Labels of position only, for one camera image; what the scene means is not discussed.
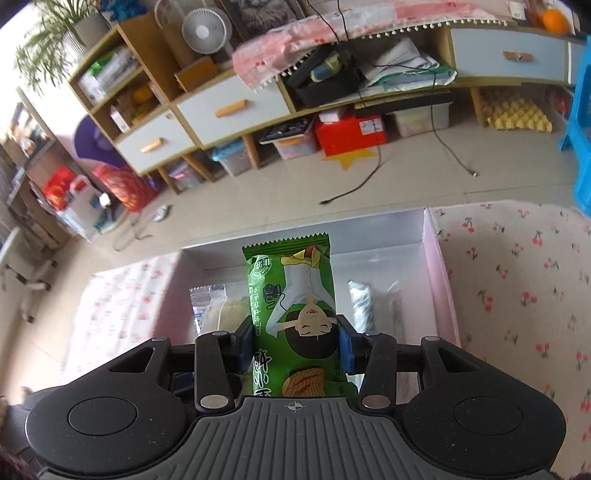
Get clear-wrapped cracker packet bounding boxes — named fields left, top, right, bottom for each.
left=189, top=285, right=252, bottom=337

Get framed picture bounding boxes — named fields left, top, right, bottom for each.
left=219, top=0, right=308, bottom=40

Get pink cherry print cloth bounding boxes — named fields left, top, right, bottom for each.
left=232, top=0, right=518, bottom=90

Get potted green plant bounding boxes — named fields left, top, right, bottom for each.
left=14, top=0, right=112, bottom=84

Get black cable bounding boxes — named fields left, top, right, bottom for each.
left=305, top=0, right=481, bottom=206

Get pale blue drawer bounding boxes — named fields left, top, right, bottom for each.
left=449, top=27, right=570, bottom=86
left=175, top=73, right=293, bottom=149
left=115, top=110, right=198, bottom=175

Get wooden cabinet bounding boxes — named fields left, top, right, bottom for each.
left=68, top=14, right=587, bottom=195

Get red gift bag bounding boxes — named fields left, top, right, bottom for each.
left=42, top=166, right=88, bottom=210

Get white shopping bag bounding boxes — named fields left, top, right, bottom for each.
left=56, top=175, right=118, bottom=241

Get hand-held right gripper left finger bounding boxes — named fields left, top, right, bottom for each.
left=108, top=318, right=255, bottom=412

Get white desk fan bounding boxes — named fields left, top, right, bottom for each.
left=181, top=8, right=237, bottom=63

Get yellow egg tray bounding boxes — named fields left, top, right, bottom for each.
left=480, top=88, right=554, bottom=134

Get blue-lidded storage bin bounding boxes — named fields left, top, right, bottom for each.
left=211, top=141, right=254, bottom=177

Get brown cardboard box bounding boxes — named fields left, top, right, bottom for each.
left=174, top=55, right=219, bottom=94

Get cherry print tablecloth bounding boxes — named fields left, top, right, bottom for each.
left=58, top=199, right=591, bottom=416

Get white storage bin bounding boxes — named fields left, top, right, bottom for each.
left=392, top=102, right=451, bottom=138

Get blue plastic stool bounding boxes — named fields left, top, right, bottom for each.
left=558, top=60, right=591, bottom=153

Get purple round fan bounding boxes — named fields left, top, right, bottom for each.
left=73, top=115, right=127, bottom=169

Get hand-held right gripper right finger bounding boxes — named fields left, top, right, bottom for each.
left=338, top=315, right=486, bottom=411

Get stack of papers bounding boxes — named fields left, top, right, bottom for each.
left=362, top=39, right=459, bottom=89

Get pink cardboard box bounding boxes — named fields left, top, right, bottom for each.
left=154, top=207, right=463, bottom=393

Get orange fruit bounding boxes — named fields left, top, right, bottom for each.
left=541, top=9, right=568, bottom=34

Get black open box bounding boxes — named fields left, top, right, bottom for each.
left=283, top=46, right=368, bottom=108

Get red cardboard box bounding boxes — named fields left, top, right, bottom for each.
left=315, top=114, right=386, bottom=158

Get green snack packet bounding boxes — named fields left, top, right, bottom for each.
left=242, top=231, right=360, bottom=398

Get clear plastic snack packet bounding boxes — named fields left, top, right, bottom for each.
left=346, top=278, right=403, bottom=334

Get clear storage bin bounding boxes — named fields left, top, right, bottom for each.
left=271, top=131, right=320, bottom=161

